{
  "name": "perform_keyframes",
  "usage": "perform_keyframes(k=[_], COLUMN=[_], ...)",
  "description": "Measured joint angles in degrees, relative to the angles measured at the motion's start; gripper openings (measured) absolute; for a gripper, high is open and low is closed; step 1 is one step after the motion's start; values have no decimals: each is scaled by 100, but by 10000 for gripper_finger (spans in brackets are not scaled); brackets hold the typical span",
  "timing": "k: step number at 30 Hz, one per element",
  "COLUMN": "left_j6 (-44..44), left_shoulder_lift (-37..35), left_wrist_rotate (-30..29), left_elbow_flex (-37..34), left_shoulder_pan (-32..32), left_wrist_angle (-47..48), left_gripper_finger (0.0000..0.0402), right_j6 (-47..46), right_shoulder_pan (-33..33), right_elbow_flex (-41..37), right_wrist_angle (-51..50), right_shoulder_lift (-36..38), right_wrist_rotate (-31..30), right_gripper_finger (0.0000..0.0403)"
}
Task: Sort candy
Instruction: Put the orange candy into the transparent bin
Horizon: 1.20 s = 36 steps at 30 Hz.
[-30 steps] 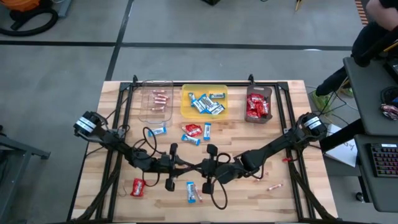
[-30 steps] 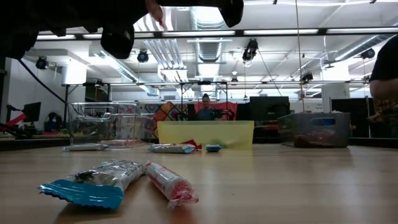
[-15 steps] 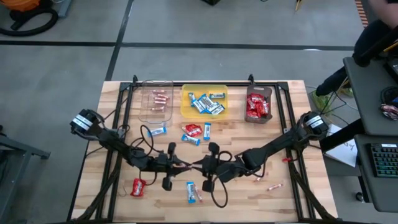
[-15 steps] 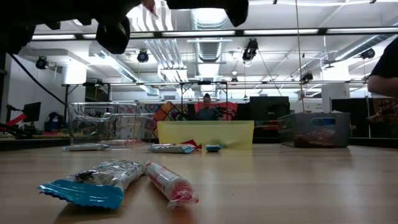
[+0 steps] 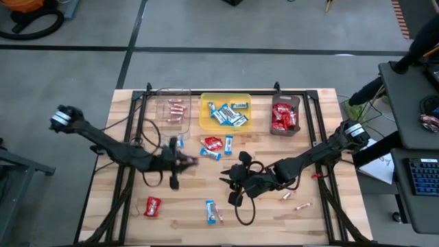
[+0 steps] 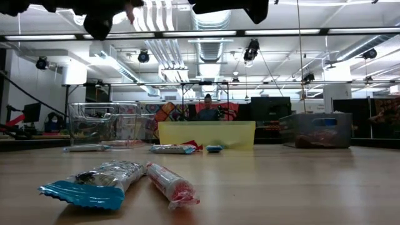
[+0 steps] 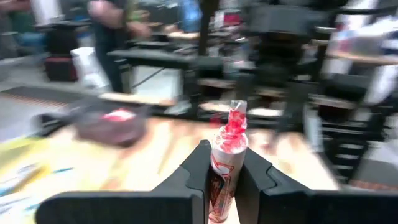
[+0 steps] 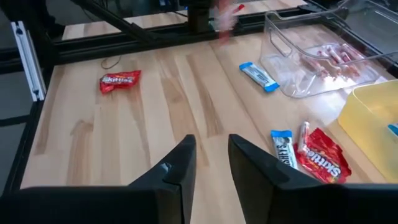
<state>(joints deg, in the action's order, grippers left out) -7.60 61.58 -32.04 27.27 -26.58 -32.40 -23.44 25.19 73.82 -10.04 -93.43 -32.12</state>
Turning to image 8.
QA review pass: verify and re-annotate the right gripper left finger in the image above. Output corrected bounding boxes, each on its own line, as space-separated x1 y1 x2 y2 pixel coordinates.
0 134 197 224

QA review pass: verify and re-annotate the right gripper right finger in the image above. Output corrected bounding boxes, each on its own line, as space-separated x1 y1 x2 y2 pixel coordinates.
228 133 398 224

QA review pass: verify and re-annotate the red Skittles packet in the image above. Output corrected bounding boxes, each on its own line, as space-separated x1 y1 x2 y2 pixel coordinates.
99 70 142 95
294 127 352 184

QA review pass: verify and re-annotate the yellow plastic bin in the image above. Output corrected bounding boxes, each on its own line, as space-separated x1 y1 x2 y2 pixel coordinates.
338 80 398 184

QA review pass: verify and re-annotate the clear plastic bin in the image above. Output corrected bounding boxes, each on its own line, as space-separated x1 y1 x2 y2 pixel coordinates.
259 0 398 99

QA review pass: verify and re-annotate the white aluminium extrusion post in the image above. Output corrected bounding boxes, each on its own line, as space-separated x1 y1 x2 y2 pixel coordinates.
11 21 47 102

